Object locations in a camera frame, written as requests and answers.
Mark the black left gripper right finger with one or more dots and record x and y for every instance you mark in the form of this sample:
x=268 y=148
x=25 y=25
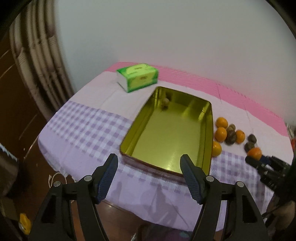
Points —
x=243 y=220

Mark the orange beside tray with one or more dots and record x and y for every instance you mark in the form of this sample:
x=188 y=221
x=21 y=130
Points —
x=216 y=149

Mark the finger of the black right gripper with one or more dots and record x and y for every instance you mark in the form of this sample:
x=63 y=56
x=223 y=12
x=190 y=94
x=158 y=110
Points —
x=266 y=159
x=259 y=166

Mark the small brown fruit upper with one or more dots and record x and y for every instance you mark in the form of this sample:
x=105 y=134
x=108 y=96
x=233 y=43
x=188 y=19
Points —
x=233 y=126

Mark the beige curtain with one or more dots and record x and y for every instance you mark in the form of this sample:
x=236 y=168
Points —
x=35 y=48

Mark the small brown round fruit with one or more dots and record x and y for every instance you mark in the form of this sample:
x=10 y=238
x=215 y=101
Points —
x=165 y=102

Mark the pink and purple tablecloth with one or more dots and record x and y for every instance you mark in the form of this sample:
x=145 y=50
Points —
x=93 y=123

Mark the orange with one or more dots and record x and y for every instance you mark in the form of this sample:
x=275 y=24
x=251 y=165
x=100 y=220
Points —
x=220 y=134
x=240 y=136
x=221 y=122
x=255 y=153
x=216 y=149

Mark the yellow object on floor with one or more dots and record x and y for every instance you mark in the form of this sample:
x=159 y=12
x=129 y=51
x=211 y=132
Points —
x=25 y=224

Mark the green tissue pack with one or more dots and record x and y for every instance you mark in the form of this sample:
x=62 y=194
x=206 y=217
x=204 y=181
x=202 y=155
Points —
x=135 y=77

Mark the small brown fruit lower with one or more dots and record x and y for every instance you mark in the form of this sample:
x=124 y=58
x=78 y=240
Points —
x=229 y=129

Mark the dark passion fruit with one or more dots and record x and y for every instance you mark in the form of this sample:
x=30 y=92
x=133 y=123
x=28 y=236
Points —
x=251 y=138
x=248 y=146

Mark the dark passion fruit among oranges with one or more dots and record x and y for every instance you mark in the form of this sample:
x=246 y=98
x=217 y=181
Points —
x=231 y=137

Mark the gold metal tin tray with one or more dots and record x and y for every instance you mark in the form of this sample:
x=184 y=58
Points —
x=158 y=136

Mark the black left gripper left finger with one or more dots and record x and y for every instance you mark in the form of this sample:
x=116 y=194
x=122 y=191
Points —
x=54 y=218

